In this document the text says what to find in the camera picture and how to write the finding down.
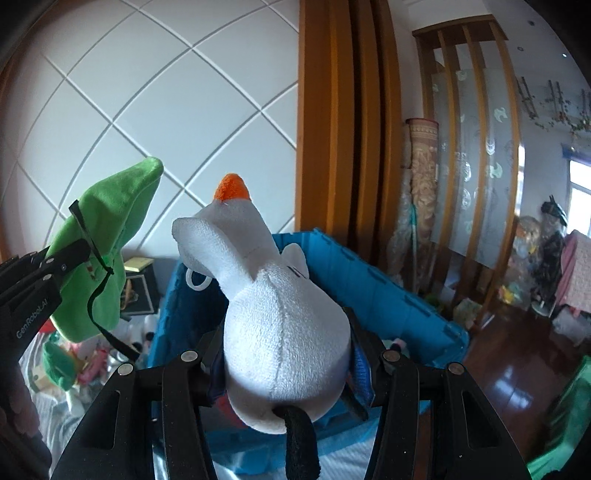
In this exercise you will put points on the white snowman plush toy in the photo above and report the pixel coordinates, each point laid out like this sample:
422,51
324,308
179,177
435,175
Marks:
277,323

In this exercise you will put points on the white padded headboard panel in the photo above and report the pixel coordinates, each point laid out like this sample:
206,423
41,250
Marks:
161,92

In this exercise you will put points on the blue plastic crate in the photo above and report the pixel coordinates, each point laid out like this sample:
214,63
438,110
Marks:
392,295

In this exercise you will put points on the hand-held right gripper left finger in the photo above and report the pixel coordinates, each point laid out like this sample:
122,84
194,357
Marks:
203,369

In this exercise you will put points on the green plastic stool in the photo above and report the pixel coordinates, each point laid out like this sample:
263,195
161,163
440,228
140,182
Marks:
568,415

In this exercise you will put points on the white green plush toy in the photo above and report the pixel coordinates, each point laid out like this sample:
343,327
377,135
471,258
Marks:
396,346

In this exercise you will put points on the wooden headboard frame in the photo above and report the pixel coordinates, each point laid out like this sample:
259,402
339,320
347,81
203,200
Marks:
323,138

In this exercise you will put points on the black bag pile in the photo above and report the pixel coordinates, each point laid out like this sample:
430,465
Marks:
553,240

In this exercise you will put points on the window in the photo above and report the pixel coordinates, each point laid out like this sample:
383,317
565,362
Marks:
581,194

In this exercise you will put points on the wooden glass partition screen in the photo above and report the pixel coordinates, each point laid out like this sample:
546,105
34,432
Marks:
503,138

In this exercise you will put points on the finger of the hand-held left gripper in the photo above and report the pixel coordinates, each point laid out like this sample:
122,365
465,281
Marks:
64,261

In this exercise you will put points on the yellow sticky note pad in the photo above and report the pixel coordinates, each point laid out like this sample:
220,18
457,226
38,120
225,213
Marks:
138,264

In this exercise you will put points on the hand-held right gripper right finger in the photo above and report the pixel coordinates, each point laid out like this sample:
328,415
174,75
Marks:
364,369

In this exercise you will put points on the pink cloth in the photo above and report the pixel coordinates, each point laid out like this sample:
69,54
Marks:
575,286

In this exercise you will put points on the wall vine decoration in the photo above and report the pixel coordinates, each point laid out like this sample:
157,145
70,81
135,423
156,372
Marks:
558,110

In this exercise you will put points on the rolled patterned carpet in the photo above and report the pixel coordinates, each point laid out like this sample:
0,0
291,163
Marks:
422,184

